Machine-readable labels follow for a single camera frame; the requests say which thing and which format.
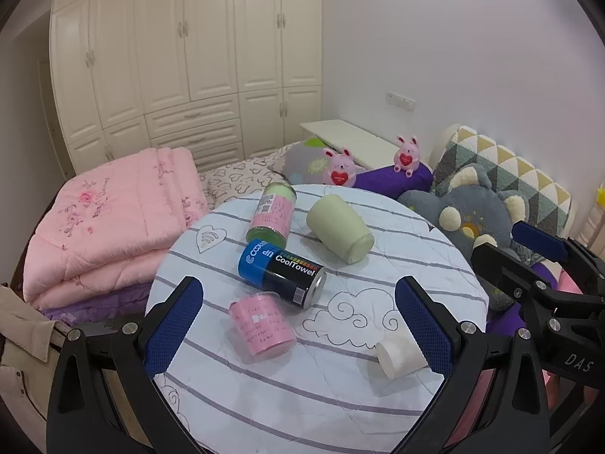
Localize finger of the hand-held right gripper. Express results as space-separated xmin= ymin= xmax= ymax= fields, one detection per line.
xmin=470 ymin=241 xmax=564 ymax=314
xmin=511 ymin=220 xmax=605 ymax=294

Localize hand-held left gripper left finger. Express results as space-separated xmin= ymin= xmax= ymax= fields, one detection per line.
xmin=46 ymin=275 xmax=218 ymax=454

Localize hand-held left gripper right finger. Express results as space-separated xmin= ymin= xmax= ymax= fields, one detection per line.
xmin=392 ymin=277 xmax=554 ymax=454

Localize small white cup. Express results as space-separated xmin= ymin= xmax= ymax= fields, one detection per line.
xmin=376 ymin=336 xmax=428 ymax=380

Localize pale green cup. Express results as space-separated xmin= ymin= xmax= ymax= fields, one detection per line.
xmin=306 ymin=194 xmax=375 ymax=266

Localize grey plush toy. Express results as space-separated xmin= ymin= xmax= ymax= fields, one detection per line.
xmin=397 ymin=163 xmax=544 ymax=310

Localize folded purple blanket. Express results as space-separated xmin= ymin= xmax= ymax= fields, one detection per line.
xmin=42 ymin=281 xmax=152 ymax=327

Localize triangle pattern cushion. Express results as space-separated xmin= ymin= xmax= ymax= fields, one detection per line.
xmin=428 ymin=125 xmax=572 ymax=242

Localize pink towel roll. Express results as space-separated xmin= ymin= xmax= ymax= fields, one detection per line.
xmin=229 ymin=292 xmax=298 ymax=355

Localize blue and black can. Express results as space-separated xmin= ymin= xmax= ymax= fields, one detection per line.
xmin=237 ymin=240 xmax=327 ymax=307

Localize folded pink floral quilt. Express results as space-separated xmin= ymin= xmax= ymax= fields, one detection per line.
xmin=22 ymin=148 xmax=211 ymax=310

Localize round table with striped cloth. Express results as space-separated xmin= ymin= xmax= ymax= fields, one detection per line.
xmin=146 ymin=183 xmax=490 ymax=454

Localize purple pillow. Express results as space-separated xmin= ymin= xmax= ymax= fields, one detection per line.
xmin=352 ymin=163 xmax=434 ymax=199

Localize pink rabbit plush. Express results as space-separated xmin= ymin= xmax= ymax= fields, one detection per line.
xmin=323 ymin=148 xmax=356 ymax=186
xmin=393 ymin=135 xmax=421 ymax=173

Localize pink and green canister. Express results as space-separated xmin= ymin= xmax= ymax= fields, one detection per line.
xmin=246 ymin=181 xmax=298 ymax=247

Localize beige garment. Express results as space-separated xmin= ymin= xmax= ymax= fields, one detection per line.
xmin=0 ymin=284 xmax=67 ymax=436

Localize heart print bed sheet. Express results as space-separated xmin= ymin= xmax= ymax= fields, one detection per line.
xmin=199 ymin=142 xmax=303 ymax=211

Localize white bedside desk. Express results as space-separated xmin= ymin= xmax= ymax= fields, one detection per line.
xmin=300 ymin=120 xmax=402 ymax=171

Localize grey flower pillow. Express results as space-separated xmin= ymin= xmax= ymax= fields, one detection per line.
xmin=270 ymin=138 xmax=367 ymax=185

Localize cream wardrobe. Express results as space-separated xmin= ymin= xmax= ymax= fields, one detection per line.
xmin=48 ymin=0 xmax=324 ymax=176

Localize white wall socket strip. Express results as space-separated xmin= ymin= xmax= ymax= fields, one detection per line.
xmin=386 ymin=91 xmax=416 ymax=110

